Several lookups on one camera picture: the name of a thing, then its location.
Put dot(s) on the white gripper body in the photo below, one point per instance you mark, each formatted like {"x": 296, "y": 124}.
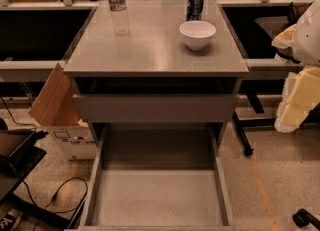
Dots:
{"x": 308, "y": 38}

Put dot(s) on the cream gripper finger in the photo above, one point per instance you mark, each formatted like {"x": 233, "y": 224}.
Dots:
{"x": 285, "y": 38}

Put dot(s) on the clear plastic water bottle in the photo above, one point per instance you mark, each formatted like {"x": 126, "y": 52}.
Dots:
{"x": 119, "y": 14}

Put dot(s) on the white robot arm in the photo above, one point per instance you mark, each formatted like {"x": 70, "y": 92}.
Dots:
{"x": 306, "y": 40}

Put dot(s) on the grey drawer cabinet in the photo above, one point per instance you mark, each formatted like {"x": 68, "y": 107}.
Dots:
{"x": 152, "y": 58}

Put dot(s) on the open grey middle drawer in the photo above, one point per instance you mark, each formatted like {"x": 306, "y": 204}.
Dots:
{"x": 159, "y": 179}

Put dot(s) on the closed grey top drawer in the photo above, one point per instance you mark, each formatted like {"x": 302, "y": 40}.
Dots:
{"x": 156, "y": 109}

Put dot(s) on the black office chair right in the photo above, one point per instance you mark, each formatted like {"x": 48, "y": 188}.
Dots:
{"x": 275, "y": 25}

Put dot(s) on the white ceramic bowl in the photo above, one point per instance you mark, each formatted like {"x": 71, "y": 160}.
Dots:
{"x": 197, "y": 34}

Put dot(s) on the blue soda can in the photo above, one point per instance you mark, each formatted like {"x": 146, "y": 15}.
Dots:
{"x": 194, "y": 9}

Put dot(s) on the black caster bottom right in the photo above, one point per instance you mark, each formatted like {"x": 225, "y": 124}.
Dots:
{"x": 302, "y": 218}

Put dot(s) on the open cardboard box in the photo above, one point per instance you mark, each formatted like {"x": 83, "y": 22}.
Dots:
{"x": 55, "y": 110}

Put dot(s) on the black chair base left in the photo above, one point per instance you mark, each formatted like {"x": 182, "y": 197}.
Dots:
{"x": 18, "y": 157}

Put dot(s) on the black desk leg frame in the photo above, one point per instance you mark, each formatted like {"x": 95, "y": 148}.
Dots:
{"x": 240, "y": 125}

